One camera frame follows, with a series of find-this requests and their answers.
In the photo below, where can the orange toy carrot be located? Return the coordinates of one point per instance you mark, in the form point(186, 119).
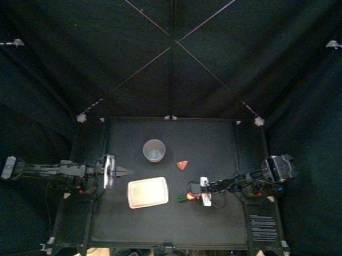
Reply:
point(190, 196)

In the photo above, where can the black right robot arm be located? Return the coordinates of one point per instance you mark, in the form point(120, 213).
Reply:
point(248, 178)

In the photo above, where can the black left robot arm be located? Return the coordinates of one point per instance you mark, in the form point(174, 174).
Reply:
point(53, 170)

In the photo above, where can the grey bowl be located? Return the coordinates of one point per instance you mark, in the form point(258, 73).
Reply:
point(154, 151)

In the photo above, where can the red triangular toy food slice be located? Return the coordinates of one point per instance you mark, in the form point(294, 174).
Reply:
point(182, 164)

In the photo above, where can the white square plastic tray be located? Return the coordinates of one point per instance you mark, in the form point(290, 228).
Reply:
point(147, 192)

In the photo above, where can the black table edge clamp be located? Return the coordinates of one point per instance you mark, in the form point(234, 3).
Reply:
point(166, 247)

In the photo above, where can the black cloth backdrop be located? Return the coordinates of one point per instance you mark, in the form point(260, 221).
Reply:
point(171, 56)

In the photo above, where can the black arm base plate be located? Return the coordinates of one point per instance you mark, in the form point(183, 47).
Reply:
point(263, 223)
point(71, 216)

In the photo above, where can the silver frame corner bracket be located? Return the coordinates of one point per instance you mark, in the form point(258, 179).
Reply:
point(80, 117)
point(47, 246)
point(284, 247)
point(259, 121)

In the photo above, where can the silver frame middle bracket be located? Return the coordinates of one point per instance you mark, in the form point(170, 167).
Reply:
point(170, 117)

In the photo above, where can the silver frame clamp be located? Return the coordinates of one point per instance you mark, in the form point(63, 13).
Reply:
point(15, 42)
point(333, 44)

